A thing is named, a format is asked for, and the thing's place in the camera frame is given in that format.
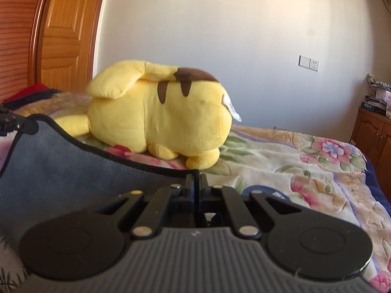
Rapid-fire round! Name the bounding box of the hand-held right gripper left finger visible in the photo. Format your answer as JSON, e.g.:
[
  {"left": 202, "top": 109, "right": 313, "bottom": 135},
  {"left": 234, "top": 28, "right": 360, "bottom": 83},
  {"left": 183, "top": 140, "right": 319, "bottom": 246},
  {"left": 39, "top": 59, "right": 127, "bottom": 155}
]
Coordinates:
[{"left": 91, "top": 173, "right": 196, "bottom": 240}]

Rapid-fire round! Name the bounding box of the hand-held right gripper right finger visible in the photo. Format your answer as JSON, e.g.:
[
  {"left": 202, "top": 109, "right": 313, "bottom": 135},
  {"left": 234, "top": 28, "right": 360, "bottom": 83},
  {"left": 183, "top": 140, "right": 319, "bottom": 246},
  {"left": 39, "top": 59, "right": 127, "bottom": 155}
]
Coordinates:
[{"left": 199, "top": 173, "right": 302, "bottom": 240}]

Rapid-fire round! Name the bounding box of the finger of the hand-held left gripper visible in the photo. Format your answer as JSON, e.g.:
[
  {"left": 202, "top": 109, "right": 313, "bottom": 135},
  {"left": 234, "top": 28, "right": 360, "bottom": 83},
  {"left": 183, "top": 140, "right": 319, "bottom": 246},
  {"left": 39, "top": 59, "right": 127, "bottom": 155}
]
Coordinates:
[{"left": 0, "top": 103, "right": 40, "bottom": 137}]

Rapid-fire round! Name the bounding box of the grey towel with black edge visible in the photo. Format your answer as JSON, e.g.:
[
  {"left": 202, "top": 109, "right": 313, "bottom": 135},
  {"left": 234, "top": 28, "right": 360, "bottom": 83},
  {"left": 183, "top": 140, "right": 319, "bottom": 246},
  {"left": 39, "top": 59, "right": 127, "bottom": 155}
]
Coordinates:
[{"left": 0, "top": 114, "right": 288, "bottom": 252}]

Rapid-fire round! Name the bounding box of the red cloth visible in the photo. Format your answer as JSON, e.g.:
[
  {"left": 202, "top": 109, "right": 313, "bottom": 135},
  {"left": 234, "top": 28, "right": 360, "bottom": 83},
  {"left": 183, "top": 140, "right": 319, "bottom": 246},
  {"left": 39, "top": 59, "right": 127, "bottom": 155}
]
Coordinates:
[{"left": 2, "top": 82, "right": 51, "bottom": 104}]

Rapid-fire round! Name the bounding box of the yellow plush toy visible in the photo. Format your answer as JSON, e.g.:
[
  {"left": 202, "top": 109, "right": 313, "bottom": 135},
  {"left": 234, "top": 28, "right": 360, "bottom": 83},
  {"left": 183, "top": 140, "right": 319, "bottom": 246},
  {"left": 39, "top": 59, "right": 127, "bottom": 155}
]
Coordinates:
[{"left": 54, "top": 60, "right": 242, "bottom": 169}]

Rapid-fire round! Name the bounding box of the wooden slatted wardrobe door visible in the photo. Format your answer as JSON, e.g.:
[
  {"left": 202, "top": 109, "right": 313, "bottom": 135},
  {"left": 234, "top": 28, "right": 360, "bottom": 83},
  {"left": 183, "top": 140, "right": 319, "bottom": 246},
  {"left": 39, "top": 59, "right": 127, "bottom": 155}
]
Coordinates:
[{"left": 0, "top": 0, "right": 53, "bottom": 103}]

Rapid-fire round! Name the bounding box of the wooden panel door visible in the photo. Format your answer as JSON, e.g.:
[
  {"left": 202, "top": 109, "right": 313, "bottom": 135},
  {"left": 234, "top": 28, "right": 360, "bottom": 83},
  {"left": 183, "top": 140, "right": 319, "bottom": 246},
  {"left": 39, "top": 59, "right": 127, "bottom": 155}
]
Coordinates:
[{"left": 36, "top": 0, "right": 111, "bottom": 94}]

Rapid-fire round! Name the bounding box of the floral blanket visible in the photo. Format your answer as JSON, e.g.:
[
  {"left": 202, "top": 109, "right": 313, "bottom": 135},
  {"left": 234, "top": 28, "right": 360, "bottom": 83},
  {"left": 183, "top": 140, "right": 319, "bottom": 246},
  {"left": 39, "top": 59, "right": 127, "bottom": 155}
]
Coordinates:
[{"left": 0, "top": 93, "right": 391, "bottom": 293}]

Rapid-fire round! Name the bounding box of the blue bed sheet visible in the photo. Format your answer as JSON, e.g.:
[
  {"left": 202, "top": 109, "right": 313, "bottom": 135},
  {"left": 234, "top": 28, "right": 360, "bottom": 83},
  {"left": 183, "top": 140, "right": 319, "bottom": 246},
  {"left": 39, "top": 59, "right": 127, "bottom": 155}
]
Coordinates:
[{"left": 363, "top": 154, "right": 391, "bottom": 203}]

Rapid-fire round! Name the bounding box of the wooden cabinet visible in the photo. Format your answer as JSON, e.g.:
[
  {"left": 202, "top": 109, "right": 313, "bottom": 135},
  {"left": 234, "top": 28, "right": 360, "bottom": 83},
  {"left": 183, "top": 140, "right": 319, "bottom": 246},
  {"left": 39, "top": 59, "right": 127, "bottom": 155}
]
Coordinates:
[{"left": 349, "top": 107, "right": 391, "bottom": 203}]

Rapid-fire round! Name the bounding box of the pile of books and papers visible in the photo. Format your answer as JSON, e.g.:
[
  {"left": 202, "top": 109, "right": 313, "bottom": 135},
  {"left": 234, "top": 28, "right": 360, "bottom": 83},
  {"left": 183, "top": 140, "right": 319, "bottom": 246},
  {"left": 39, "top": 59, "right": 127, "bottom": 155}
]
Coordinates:
[{"left": 360, "top": 73, "right": 391, "bottom": 116}]

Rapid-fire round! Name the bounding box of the white wall switch plate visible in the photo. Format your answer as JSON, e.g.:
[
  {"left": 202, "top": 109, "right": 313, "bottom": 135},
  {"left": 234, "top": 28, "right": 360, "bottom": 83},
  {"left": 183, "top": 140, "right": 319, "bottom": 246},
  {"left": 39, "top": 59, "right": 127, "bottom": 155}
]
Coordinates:
[{"left": 298, "top": 55, "right": 320, "bottom": 72}]

